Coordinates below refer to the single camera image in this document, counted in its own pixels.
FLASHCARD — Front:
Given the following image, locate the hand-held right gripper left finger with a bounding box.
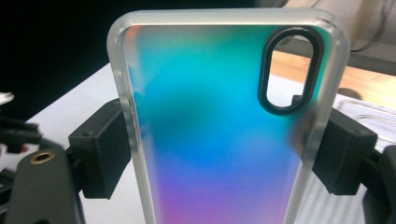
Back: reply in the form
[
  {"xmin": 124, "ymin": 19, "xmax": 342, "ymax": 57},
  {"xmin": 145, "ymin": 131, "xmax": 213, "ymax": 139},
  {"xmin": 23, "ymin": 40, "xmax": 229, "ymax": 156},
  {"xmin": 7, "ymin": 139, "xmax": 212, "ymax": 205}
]
[{"xmin": 68, "ymin": 99, "xmax": 132, "ymax": 200}]

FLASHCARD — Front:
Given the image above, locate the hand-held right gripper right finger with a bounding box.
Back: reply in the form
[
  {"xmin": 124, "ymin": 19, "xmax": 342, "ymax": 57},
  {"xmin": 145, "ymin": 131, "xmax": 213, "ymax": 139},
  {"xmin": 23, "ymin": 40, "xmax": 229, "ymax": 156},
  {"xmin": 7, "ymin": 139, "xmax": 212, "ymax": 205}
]
[{"xmin": 312, "ymin": 106, "xmax": 379, "ymax": 196}]

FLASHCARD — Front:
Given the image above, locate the clear plastic tray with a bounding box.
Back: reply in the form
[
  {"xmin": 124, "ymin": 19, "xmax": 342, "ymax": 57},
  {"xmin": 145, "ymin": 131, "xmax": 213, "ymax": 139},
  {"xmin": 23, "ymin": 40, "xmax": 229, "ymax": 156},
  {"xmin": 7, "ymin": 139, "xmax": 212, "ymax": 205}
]
[{"xmin": 335, "ymin": 98, "xmax": 396, "ymax": 153}]

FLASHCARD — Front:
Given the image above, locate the iridescent phone case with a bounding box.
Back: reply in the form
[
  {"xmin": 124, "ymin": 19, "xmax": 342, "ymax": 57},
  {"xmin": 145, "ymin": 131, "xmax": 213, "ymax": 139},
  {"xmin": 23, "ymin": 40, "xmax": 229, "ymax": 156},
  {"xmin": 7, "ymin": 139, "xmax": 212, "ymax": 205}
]
[{"xmin": 106, "ymin": 7, "xmax": 351, "ymax": 224}]

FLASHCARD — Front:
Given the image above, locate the wooden table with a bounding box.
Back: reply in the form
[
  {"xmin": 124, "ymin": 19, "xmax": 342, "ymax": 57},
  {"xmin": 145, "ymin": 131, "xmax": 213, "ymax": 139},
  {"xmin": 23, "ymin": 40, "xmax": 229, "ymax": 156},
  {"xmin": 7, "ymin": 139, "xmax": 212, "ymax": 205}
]
[{"xmin": 270, "ymin": 50, "xmax": 396, "ymax": 110}]

